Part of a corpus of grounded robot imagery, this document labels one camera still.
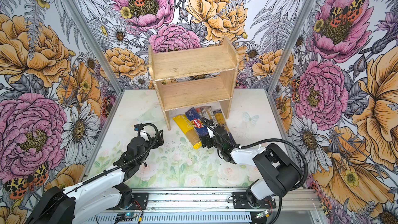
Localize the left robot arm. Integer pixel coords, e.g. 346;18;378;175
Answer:
26;131;164;224

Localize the blue Barilla pasta box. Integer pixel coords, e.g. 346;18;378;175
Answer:
185;107;209;142

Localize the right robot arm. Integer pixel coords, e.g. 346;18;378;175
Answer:
201;117;308;208

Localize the yellow blue spaghetti bag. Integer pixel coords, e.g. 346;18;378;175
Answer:
213;110;236;144

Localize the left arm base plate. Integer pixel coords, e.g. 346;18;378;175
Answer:
108;193;149;211

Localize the right green circuit board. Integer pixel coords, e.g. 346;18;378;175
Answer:
256;210;270;218

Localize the wooden two-tier shelf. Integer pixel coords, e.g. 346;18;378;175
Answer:
148;37;239;129

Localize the clear blue-end spaghetti bag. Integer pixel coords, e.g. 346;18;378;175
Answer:
201;106;218;127

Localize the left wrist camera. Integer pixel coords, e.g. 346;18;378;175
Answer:
134;123;143;132

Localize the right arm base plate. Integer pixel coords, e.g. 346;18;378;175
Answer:
232;191;277;209

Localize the aluminium front rail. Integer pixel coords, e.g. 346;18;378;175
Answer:
77;188;324;214

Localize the left green circuit board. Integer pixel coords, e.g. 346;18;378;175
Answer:
115;213;138;222

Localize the green circuit board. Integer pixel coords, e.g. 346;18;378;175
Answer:
256;210;270;218
115;213;138;222

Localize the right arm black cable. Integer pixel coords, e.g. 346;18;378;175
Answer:
200;117;309;192

